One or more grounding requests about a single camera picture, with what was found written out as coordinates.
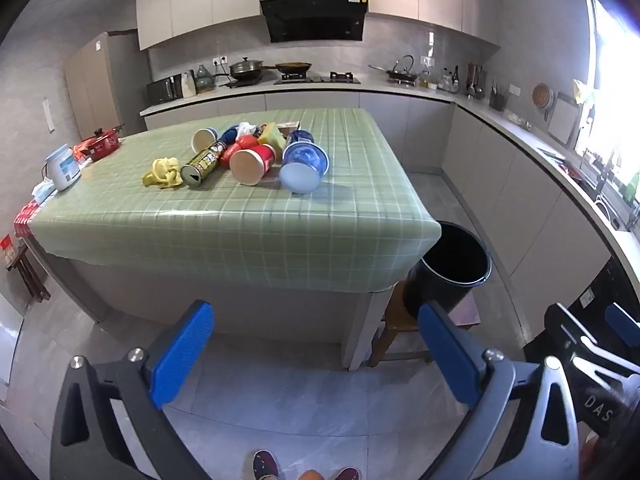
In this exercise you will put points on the black gas hob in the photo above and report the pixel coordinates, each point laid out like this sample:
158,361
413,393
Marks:
320,79

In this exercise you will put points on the beige refrigerator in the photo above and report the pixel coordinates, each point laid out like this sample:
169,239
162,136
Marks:
95,85

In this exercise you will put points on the large red paper cup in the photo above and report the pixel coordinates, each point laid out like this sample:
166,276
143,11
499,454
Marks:
250,165

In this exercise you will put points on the black bucket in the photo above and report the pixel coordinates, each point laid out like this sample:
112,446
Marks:
435,285

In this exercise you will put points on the black chopstick holder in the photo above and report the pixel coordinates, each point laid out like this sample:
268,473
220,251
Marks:
497,100

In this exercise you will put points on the green ceramic vase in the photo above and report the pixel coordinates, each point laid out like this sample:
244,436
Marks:
205,80

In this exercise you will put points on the black induction cooker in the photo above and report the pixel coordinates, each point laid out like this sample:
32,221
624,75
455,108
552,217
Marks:
240,82

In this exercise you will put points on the black microwave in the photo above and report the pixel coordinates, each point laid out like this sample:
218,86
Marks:
162,91

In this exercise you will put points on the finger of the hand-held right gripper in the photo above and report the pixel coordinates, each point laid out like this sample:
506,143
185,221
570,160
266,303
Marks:
567,322
622,322

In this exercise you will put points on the yellow cloth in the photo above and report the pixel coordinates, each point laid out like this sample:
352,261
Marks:
162,172
582,91

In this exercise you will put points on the dark glass bottle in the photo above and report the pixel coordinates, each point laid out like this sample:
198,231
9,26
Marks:
455,80

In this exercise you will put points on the person's right shoe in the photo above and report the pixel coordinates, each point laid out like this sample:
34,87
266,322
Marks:
347,474

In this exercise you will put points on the white tissue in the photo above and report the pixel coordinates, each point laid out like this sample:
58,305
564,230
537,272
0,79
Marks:
245,129

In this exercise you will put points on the white jug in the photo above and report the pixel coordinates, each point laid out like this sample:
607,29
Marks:
188,86

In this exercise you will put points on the brown wooden stool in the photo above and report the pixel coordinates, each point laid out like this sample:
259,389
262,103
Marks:
395,320

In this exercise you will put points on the round hanging colander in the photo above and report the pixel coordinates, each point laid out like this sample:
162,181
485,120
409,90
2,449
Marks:
541,96

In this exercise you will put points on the white cutting board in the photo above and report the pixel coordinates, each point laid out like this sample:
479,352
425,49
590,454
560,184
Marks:
562,120

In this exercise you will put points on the black dishwasher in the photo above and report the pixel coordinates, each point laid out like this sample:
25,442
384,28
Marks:
585,300

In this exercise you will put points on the green chip can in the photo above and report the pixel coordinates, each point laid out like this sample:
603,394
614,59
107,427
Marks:
202,164

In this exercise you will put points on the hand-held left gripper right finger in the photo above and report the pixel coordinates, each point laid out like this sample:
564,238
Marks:
450,360

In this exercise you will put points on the yellow sponge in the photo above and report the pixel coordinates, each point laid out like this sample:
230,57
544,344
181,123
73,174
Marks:
272,134

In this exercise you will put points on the green checkered kitchen island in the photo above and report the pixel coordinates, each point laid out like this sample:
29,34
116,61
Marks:
280,310

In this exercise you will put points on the small red snack cup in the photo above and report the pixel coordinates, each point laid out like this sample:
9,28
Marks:
234,151

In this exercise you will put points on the steel utensil holder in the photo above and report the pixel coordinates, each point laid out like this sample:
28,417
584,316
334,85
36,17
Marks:
475,87

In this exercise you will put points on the green checked tablecloth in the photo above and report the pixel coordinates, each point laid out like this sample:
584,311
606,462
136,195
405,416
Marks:
250,230

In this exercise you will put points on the black range hood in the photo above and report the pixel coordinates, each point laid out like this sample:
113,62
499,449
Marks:
315,17

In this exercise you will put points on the lidded grey wok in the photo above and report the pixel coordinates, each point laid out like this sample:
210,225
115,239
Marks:
246,69

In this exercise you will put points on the kitchen window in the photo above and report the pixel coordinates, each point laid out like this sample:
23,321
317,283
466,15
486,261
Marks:
617,85

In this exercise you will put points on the red electric pot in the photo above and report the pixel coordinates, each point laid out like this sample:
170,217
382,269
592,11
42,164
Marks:
102,145

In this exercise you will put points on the printed carton box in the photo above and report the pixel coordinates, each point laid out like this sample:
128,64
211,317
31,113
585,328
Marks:
290,125

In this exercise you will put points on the clear glass bottle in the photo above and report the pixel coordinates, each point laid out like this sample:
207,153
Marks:
445,81

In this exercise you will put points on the beige upper cabinets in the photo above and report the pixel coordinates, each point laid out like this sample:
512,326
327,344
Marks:
210,0

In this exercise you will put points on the pale tissue pack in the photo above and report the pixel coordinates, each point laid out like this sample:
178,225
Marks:
44,192

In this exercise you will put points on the person's shoe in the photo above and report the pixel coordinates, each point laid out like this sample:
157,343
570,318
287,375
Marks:
347,474
266,465

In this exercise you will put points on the dark small wooden stool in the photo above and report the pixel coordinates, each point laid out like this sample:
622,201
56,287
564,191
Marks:
30,275

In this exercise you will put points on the person's left shoe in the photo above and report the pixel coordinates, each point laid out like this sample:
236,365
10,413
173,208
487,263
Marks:
266,465

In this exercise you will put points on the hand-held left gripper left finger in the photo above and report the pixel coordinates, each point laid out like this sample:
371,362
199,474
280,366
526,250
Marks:
182,355

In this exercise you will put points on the blue patterned paper cup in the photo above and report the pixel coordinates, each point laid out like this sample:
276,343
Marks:
302,170

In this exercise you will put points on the yellow hanging cloth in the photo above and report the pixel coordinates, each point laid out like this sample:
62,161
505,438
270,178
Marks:
582,91

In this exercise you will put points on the blue towel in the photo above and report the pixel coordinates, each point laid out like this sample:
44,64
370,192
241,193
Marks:
229,135

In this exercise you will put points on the beige paper cup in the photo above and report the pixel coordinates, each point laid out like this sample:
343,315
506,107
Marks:
204,139

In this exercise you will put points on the grey base cabinets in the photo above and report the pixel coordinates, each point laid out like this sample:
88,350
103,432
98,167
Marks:
320,101

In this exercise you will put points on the brown frying pan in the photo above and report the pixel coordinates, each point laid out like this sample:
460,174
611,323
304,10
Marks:
294,67

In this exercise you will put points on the yellow oil bottle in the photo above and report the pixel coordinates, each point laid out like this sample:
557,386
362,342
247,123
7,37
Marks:
424,80

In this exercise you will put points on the red packet stack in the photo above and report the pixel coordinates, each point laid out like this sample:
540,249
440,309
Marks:
25,217

